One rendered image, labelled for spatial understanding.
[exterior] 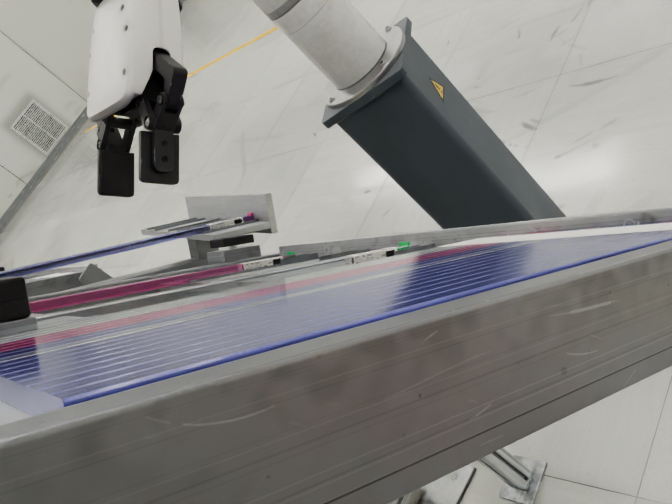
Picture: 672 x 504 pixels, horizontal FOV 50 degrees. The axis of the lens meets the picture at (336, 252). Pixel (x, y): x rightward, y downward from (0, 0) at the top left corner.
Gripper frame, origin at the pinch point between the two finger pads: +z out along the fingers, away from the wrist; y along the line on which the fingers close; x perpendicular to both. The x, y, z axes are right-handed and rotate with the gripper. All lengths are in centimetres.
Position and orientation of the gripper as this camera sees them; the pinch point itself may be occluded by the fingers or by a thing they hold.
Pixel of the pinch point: (136, 178)
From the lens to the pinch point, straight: 63.1
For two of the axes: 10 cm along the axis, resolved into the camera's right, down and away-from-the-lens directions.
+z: 0.1, 10.0, -0.5
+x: 7.9, 0.2, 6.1
